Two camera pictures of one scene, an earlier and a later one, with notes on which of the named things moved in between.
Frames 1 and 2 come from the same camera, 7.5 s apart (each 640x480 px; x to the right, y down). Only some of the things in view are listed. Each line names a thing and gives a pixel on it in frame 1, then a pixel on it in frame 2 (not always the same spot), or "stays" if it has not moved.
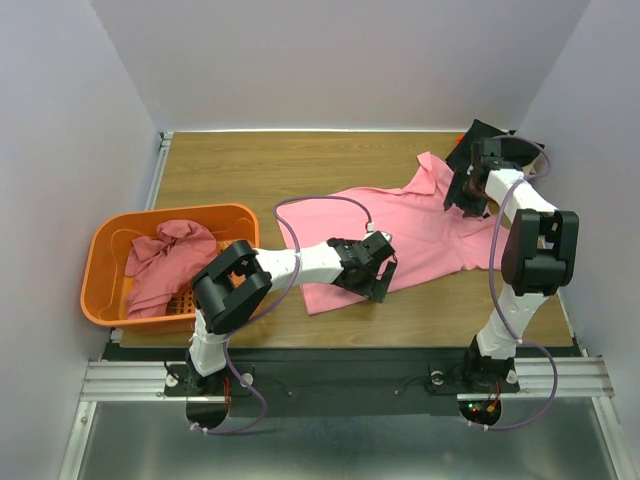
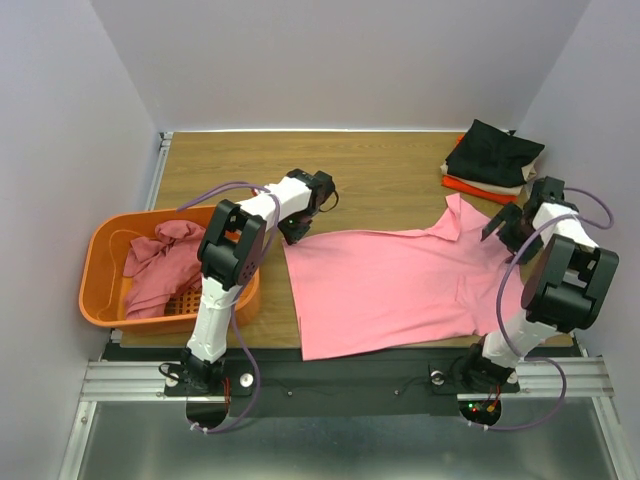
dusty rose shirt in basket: [157, 268] stays
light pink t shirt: [430, 239] to [360, 289]
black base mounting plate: [338, 383] stays
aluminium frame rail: [125, 380] stays
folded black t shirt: [463, 157] stays
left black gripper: [374, 289] to [292, 237]
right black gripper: [461, 192] to [513, 228]
